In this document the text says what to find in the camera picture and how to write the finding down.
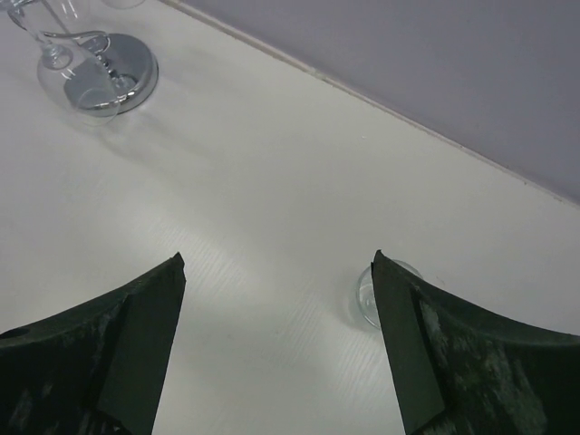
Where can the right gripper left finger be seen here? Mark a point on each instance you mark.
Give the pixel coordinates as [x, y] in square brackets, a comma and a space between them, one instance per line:
[96, 368]

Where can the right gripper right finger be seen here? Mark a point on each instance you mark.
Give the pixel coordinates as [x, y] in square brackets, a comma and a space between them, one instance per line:
[458, 368]

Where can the short textured wine glass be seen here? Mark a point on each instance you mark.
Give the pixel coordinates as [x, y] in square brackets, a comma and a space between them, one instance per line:
[365, 299]

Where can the tall stemmed wine glass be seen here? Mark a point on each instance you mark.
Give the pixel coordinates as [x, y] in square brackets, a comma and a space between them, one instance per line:
[70, 75]

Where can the chrome wine glass rack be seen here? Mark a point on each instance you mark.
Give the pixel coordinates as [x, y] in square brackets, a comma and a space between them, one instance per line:
[131, 64]

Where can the back left wine glass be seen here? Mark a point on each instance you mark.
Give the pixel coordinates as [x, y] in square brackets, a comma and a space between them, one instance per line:
[123, 4]

